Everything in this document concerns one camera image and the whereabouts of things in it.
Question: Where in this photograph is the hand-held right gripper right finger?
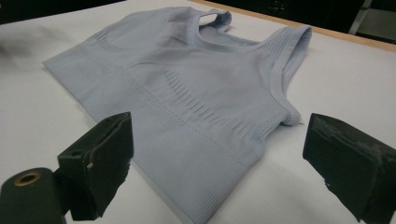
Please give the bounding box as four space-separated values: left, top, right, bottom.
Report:
302 112 396 224

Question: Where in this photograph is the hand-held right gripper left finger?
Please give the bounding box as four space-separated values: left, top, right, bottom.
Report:
57 111 134 221

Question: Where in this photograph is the light blue knit tank top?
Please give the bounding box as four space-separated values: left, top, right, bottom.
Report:
42 6 313 224

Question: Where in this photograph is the white metal stand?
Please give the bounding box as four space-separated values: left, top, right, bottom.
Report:
347 0 396 42

